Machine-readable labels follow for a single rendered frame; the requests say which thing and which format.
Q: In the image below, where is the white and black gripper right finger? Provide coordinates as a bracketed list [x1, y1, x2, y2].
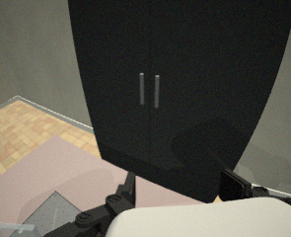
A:
[219, 169, 291, 205]

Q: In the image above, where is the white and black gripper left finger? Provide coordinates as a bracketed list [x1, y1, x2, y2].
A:
[43, 172, 136, 237]

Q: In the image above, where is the grey rectangular base plate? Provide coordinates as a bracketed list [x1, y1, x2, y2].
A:
[22, 191, 83, 237]

